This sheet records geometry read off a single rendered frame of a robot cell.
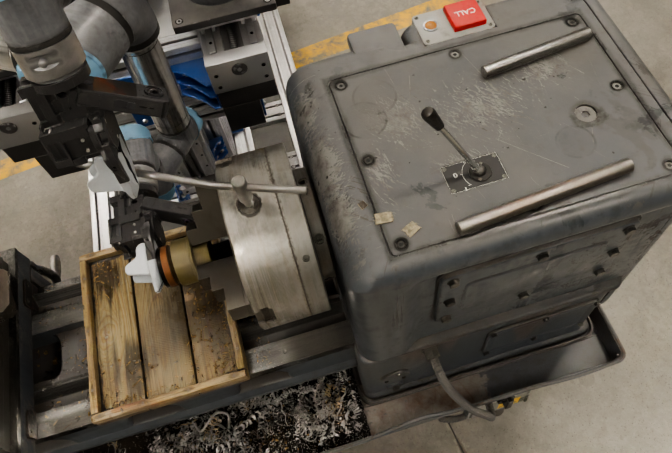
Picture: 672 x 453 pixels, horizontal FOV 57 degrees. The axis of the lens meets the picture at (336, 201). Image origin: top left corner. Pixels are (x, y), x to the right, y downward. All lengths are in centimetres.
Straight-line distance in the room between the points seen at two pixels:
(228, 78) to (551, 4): 66
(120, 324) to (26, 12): 75
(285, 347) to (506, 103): 63
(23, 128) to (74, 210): 125
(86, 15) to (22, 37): 27
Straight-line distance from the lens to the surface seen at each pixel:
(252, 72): 138
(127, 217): 118
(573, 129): 105
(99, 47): 104
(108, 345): 136
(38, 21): 79
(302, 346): 127
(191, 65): 149
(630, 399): 225
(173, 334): 132
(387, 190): 95
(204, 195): 108
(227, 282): 107
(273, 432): 152
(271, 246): 97
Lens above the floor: 207
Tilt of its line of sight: 60 degrees down
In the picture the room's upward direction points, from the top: 9 degrees counter-clockwise
